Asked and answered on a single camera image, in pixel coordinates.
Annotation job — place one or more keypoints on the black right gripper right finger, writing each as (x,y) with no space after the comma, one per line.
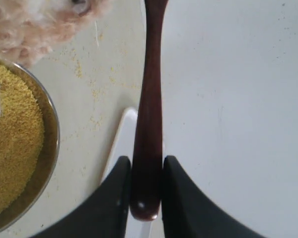
(188,213)

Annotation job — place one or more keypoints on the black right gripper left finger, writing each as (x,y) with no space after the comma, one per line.
(104,214)

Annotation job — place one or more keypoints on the dark brown wooden spoon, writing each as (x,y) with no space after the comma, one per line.
(148,146)

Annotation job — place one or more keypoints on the tan teddy bear striped sweater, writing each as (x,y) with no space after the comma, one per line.
(30,29)

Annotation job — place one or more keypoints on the white rectangular plastic tray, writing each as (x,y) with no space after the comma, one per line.
(123,145)

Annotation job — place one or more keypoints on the round metal bowl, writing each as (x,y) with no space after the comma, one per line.
(48,157)

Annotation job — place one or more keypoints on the yellow millet grains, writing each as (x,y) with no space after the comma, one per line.
(21,136)

